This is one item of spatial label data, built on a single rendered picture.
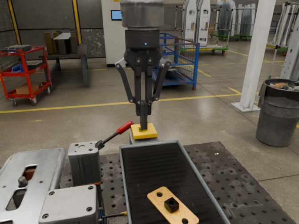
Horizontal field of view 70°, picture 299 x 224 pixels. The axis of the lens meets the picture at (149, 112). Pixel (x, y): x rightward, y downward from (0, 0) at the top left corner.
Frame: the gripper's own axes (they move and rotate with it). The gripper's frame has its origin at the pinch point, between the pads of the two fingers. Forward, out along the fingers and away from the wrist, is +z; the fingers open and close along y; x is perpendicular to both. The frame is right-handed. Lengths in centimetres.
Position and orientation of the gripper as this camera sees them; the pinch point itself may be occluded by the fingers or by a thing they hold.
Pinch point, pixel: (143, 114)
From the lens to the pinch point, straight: 54.3
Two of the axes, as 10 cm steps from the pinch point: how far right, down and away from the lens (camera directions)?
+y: -9.8, 0.8, -1.8
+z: 0.0, 9.1, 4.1
